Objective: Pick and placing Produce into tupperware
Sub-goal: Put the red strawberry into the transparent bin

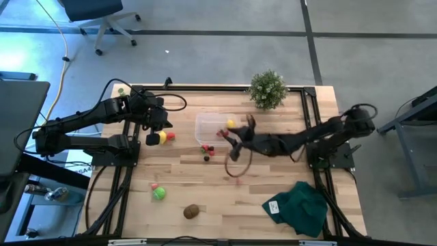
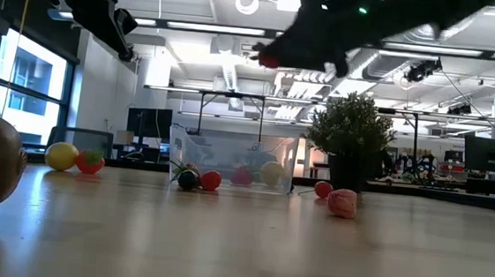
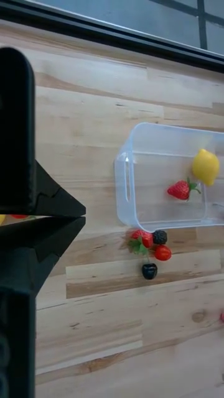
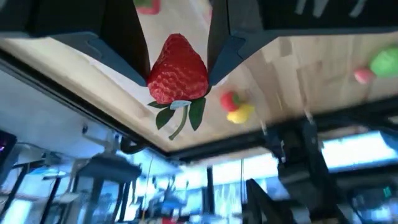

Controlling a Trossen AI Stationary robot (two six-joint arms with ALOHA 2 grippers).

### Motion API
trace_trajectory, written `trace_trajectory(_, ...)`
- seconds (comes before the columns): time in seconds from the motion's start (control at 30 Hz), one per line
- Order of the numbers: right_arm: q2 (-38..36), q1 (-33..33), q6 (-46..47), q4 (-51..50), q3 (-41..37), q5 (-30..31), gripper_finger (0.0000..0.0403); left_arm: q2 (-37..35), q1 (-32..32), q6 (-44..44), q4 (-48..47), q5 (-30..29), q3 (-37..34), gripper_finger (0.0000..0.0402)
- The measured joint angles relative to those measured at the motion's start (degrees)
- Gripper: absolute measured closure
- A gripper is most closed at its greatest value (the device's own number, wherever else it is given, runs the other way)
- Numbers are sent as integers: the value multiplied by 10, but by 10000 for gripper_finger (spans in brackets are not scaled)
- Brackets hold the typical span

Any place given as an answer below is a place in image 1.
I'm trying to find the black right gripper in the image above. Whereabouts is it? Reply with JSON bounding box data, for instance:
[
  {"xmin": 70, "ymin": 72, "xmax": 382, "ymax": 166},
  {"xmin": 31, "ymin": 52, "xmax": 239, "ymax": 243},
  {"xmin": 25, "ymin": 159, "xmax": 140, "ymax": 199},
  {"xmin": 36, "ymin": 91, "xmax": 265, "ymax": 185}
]
[{"xmin": 221, "ymin": 114, "xmax": 274, "ymax": 154}]

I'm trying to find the clear plastic tupperware container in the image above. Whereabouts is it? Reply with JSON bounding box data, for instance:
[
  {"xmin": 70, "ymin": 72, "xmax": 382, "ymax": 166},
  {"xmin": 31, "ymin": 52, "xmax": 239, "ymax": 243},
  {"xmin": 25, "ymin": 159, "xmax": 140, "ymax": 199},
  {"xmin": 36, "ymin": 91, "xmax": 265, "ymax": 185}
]
[{"xmin": 194, "ymin": 112, "xmax": 247, "ymax": 148}]

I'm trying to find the green lime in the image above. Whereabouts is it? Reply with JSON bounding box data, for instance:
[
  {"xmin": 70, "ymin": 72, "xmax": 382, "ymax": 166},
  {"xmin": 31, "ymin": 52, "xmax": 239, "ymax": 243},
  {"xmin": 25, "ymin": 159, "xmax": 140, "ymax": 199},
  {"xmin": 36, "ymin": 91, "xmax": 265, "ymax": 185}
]
[{"xmin": 152, "ymin": 186, "xmax": 167, "ymax": 202}]

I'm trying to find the brown kiwi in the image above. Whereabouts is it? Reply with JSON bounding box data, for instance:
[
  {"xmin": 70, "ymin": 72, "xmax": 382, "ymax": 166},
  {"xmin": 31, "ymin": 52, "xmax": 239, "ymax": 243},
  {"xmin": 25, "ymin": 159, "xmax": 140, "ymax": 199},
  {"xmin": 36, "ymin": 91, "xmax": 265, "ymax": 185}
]
[{"xmin": 182, "ymin": 204, "xmax": 201, "ymax": 220}]

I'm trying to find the potted green plant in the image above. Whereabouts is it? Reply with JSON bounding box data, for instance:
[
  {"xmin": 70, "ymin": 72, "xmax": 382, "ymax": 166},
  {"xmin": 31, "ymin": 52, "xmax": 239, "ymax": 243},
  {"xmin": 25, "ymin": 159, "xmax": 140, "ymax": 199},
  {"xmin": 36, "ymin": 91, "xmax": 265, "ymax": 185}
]
[{"xmin": 248, "ymin": 68, "xmax": 290, "ymax": 111}]

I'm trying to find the white paper box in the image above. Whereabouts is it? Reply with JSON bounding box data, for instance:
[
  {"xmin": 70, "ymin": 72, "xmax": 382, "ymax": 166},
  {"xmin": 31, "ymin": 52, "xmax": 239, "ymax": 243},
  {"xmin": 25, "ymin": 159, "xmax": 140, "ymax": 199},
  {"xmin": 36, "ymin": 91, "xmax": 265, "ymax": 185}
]
[{"xmin": 64, "ymin": 150, "xmax": 98, "ymax": 178}]

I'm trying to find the dark green cloth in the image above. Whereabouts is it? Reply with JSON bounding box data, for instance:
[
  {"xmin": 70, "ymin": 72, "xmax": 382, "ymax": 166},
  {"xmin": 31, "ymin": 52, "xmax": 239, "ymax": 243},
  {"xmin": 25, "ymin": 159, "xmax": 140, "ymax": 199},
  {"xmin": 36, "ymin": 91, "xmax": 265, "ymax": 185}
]
[{"xmin": 262, "ymin": 180, "xmax": 329, "ymax": 238}]

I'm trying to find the dark office chair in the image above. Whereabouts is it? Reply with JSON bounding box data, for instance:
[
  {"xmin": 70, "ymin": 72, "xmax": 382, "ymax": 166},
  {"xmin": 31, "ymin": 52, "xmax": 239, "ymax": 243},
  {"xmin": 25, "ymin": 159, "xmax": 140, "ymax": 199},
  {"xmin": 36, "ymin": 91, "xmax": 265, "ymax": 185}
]
[{"xmin": 57, "ymin": 0, "xmax": 142, "ymax": 57}]

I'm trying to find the dark grey desk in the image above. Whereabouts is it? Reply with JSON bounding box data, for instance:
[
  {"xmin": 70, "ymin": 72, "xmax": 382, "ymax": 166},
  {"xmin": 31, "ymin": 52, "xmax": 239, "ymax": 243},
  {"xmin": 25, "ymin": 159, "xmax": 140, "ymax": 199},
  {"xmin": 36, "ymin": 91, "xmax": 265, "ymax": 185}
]
[{"xmin": 0, "ymin": 79, "xmax": 51, "ymax": 242}]

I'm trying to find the grey metal desk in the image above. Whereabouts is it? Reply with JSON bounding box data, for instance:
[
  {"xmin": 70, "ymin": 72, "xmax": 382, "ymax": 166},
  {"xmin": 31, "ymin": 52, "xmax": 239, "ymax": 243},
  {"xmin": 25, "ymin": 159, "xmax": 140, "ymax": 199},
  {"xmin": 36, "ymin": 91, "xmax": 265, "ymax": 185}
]
[{"xmin": 377, "ymin": 85, "xmax": 437, "ymax": 201}]

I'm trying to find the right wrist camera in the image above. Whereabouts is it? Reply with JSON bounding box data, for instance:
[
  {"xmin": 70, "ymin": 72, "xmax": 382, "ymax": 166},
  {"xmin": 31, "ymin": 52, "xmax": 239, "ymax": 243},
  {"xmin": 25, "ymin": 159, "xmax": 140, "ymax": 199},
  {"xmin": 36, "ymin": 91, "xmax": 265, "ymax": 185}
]
[{"xmin": 229, "ymin": 142, "xmax": 244, "ymax": 163}]

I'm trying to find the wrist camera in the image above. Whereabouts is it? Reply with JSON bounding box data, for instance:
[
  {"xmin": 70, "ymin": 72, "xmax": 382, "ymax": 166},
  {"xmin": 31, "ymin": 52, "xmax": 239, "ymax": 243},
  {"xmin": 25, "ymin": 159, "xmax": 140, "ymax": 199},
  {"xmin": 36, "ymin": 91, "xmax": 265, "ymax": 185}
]
[
  {"xmin": 229, "ymin": 142, "xmax": 244, "ymax": 163},
  {"xmin": 145, "ymin": 132, "xmax": 162, "ymax": 147}
]

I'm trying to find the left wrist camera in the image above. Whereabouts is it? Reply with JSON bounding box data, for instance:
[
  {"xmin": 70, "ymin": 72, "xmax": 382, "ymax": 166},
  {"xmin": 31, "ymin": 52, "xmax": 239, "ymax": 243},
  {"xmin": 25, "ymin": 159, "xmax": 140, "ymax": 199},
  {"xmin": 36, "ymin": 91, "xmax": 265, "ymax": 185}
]
[{"xmin": 145, "ymin": 132, "xmax": 162, "ymax": 147}]

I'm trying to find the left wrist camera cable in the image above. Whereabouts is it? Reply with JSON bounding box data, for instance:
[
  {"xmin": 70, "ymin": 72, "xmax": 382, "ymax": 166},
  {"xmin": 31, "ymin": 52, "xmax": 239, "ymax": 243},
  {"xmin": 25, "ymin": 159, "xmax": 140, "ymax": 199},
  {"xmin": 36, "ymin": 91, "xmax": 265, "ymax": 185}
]
[{"xmin": 98, "ymin": 78, "xmax": 188, "ymax": 112}]

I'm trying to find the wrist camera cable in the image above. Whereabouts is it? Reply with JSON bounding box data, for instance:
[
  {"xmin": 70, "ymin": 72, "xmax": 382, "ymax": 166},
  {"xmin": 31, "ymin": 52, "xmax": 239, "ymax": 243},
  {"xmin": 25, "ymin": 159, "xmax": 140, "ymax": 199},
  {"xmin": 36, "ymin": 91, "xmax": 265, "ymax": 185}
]
[
  {"xmin": 224, "ymin": 146, "xmax": 254, "ymax": 179},
  {"xmin": 98, "ymin": 78, "xmax": 188, "ymax": 112}
]

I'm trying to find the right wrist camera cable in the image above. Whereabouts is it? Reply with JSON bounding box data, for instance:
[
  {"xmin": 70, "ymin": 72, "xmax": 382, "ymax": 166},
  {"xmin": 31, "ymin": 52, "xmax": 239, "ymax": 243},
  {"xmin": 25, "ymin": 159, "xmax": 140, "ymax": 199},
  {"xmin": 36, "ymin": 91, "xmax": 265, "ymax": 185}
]
[{"xmin": 224, "ymin": 146, "xmax": 254, "ymax": 179}]

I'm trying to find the black aluminium table frame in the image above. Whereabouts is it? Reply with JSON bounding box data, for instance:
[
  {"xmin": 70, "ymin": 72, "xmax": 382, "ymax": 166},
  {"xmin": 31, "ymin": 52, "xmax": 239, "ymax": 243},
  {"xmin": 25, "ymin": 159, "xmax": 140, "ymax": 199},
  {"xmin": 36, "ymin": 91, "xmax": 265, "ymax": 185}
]
[{"xmin": 76, "ymin": 84, "xmax": 368, "ymax": 240}]

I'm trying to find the yellow floor cable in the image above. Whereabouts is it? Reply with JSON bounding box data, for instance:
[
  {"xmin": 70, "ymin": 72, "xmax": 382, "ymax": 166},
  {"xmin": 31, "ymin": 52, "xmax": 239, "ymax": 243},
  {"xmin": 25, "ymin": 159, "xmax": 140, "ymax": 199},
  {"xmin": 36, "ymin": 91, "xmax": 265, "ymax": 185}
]
[{"xmin": 35, "ymin": 0, "xmax": 69, "ymax": 126}]

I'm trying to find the black curved cable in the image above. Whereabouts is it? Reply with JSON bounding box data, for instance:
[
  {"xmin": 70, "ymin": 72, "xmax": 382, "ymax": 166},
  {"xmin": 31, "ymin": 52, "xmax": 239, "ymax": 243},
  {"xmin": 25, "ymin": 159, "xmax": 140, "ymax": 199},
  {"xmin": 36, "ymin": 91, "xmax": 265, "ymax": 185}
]
[{"xmin": 84, "ymin": 166, "xmax": 109, "ymax": 230}]

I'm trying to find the silver metal bracket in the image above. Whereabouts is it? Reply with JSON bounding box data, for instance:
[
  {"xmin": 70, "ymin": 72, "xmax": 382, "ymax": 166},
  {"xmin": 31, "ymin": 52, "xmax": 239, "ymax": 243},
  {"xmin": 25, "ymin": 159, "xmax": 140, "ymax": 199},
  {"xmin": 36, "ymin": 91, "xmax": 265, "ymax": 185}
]
[
  {"xmin": 299, "ymin": 240, "xmax": 338, "ymax": 246},
  {"xmin": 108, "ymin": 238, "xmax": 148, "ymax": 246}
]

